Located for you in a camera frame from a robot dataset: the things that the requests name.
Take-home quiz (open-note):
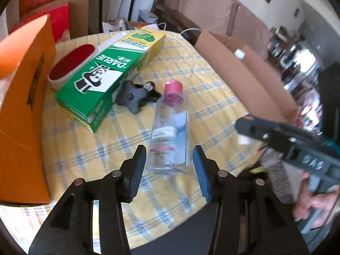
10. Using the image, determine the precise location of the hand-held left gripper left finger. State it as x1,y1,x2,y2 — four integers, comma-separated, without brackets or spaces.
28,145,147,255

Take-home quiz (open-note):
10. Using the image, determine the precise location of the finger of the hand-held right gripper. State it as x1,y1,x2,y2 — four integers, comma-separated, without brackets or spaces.
236,117,293,149

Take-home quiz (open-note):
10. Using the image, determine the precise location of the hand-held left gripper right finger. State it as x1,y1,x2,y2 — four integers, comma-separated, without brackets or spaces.
193,145,309,255

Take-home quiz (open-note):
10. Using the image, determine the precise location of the clear bottle with pink cap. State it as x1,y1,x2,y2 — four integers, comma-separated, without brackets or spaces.
147,80,190,174

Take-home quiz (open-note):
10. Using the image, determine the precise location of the black star knob tool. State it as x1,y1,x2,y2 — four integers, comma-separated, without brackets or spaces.
115,80,162,114

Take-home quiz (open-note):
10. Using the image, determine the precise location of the green toothpaste box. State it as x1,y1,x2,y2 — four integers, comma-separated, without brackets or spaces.
54,27,167,133

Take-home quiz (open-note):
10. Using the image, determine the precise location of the orange cardboard box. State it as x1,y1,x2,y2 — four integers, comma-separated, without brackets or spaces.
0,13,57,206

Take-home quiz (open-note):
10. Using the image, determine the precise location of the red lint brush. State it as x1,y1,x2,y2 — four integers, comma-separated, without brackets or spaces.
47,32,128,90

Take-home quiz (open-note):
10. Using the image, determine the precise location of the person's right hand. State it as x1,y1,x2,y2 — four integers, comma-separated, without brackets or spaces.
292,172,340,221

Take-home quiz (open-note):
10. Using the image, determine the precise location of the yellow plaid tablecloth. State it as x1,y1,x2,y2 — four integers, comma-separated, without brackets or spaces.
0,30,266,250

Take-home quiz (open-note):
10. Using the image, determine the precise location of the open brown cardboard box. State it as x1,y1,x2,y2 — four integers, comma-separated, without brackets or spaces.
194,30,299,124

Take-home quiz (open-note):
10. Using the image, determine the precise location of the cluttered display shelf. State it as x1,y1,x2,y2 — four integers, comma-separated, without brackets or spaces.
268,27,324,128

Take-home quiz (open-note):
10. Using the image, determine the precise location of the brown sofa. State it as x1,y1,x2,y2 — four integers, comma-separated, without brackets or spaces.
151,0,274,67

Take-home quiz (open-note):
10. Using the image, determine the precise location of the white printed paper bag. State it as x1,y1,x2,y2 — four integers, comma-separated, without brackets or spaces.
102,18,126,34

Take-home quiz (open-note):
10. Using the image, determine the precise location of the light blue box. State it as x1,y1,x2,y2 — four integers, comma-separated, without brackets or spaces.
139,10,159,24

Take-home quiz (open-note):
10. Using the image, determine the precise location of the large brown cardboard box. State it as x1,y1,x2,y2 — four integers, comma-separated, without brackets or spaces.
37,0,91,36

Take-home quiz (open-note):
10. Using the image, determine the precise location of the red gift box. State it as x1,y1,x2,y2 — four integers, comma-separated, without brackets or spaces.
25,3,71,43

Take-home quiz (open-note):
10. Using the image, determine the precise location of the white cable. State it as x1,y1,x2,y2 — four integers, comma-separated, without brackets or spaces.
181,27,204,36

